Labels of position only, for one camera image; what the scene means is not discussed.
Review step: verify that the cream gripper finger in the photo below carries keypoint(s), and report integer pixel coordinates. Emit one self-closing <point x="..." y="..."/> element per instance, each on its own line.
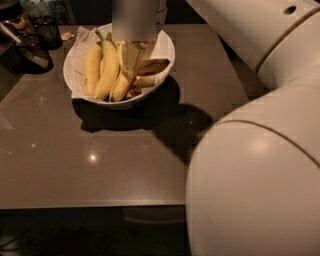
<point x="129" y="54"/>
<point x="145" y="49"/>

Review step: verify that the curved yellow banana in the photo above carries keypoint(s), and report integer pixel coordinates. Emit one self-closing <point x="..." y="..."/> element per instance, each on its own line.
<point x="151" y="67"/>

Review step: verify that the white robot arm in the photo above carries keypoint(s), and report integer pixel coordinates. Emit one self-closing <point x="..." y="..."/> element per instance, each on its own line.
<point x="253" y="184"/>

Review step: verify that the long yellow banana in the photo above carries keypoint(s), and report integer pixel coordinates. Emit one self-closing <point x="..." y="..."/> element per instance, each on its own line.
<point x="110" y="68"/>

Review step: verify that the small bottom banana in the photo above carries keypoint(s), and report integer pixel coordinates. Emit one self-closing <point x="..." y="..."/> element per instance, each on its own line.
<point x="139" y="84"/>

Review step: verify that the middle yellow banana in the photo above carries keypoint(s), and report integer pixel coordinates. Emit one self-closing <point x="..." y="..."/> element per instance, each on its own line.
<point x="125" y="77"/>

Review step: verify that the leftmost yellow banana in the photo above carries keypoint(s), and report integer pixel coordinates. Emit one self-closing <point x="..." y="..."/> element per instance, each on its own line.
<point x="92" y="68"/>

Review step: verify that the white bowl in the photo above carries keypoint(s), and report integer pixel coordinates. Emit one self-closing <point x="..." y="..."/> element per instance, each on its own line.
<point x="165" y="50"/>

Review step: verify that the white paper liner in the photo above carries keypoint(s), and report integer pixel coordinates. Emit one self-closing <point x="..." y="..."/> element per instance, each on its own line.
<point x="99" y="68"/>

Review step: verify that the small wrapped snack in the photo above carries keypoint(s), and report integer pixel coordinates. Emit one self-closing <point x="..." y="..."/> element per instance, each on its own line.
<point x="67" y="36"/>

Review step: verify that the black mesh cup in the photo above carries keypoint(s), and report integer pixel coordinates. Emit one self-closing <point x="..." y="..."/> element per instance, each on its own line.
<point x="48" y="31"/>

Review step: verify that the black mesh tray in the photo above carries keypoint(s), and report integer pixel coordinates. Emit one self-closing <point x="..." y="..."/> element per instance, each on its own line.
<point x="33" y="58"/>

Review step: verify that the dark appliance with jar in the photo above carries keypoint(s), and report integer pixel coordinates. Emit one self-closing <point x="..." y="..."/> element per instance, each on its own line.
<point x="15" y="24"/>

